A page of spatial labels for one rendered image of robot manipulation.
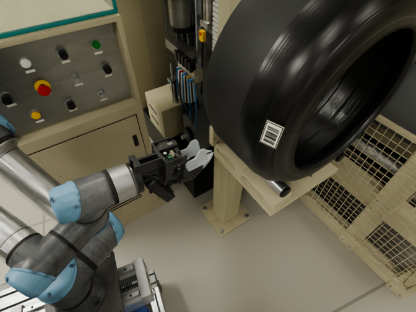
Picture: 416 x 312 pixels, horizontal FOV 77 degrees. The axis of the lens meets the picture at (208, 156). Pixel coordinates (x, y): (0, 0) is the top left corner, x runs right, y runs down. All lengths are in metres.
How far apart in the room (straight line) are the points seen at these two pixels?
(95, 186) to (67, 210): 0.06
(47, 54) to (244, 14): 0.72
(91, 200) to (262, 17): 0.50
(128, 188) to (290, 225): 1.48
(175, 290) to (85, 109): 1.09
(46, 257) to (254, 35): 0.61
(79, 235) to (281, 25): 0.59
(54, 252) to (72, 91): 0.73
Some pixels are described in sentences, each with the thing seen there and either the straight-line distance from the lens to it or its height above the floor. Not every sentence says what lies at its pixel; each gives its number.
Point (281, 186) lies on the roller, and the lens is 0.89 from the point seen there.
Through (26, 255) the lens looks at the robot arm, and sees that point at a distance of 0.63.
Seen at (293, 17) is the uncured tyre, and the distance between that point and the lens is 0.59.
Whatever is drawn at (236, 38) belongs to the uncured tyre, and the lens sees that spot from 0.64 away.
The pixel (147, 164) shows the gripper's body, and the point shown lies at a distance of 0.55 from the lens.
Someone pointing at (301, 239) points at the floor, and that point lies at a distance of 1.88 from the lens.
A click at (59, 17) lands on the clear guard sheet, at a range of 1.06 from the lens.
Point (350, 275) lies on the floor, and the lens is 1.89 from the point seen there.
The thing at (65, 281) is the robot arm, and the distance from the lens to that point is 0.79.
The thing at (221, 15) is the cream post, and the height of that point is 1.29.
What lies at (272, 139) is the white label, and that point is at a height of 1.22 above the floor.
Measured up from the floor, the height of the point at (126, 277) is 0.66.
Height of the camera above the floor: 1.63
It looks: 49 degrees down
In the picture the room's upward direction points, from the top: straight up
